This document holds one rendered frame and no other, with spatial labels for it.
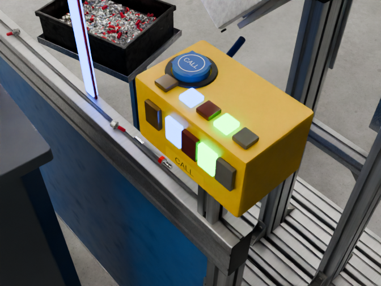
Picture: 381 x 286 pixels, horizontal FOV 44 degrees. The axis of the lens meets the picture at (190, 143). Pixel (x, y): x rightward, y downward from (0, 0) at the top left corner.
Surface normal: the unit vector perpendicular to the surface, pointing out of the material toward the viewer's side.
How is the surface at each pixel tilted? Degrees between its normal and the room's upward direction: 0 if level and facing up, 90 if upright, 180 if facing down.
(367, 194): 90
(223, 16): 55
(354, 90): 0
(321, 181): 0
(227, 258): 90
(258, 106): 0
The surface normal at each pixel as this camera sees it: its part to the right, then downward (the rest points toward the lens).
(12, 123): 0.01, -0.67
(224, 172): -0.74, 0.50
